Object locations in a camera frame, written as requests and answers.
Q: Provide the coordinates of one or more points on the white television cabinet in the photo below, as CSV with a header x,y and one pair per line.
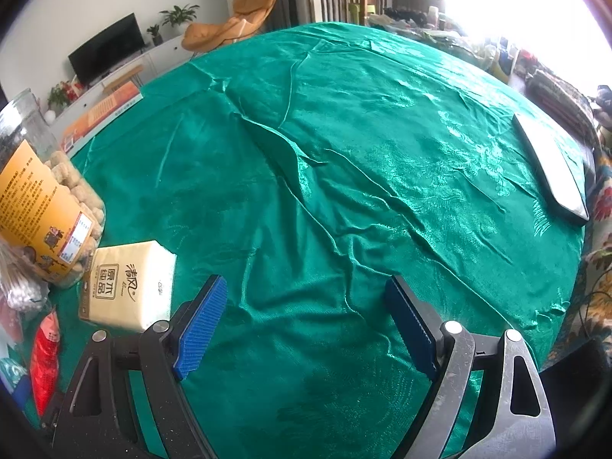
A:
x,y
158,57

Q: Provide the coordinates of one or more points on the pile of assorted clutter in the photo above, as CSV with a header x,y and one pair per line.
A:
x,y
454,33

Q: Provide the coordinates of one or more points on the clear packet pink contents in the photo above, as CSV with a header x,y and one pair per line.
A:
x,y
9,325

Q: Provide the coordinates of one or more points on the large green potted plant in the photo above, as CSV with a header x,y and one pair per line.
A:
x,y
179,16

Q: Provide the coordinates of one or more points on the wooden crib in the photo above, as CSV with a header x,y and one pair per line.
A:
x,y
334,0

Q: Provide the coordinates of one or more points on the clear plastic jar orange label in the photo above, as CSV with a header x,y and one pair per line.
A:
x,y
38,191

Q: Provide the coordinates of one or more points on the tissue pack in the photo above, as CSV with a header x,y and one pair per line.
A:
x,y
129,287

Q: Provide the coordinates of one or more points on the blue striped pouch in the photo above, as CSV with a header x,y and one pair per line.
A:
x,y
9,370

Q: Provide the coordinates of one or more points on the red gift box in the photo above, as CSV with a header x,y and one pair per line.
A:
x,y
75,85

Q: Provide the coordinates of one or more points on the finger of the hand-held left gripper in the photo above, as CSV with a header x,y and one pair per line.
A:
x,y
20,392

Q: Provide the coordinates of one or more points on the small potted plant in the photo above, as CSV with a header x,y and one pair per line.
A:
x,y
155,33

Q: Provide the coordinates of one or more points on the orange book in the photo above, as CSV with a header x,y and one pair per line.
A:
x,y
105,110

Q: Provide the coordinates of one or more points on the bushy potted plant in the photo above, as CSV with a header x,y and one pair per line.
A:
x,y
58,95

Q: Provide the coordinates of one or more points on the orange lounge chair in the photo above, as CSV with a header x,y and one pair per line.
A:
x,y
239,19

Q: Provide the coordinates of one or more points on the grey tablet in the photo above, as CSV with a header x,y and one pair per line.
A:
x,y
550,162

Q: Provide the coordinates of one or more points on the bag of cotton swabs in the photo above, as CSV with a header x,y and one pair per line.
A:
x,y
19,291

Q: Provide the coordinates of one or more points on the black television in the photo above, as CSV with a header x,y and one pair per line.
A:
x,y
105,50

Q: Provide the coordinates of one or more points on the red packet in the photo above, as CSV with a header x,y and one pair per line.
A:
x,y
45,358

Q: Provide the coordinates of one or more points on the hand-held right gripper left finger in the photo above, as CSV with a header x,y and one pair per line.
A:
x,y
201,330

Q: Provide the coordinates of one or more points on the floral patterned blanket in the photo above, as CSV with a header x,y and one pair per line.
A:
x,y
597,229

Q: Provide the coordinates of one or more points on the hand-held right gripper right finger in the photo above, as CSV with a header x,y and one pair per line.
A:
x,y
411,325

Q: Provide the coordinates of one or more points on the green satin tablecloth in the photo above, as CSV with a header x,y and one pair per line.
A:
x,y
334,153

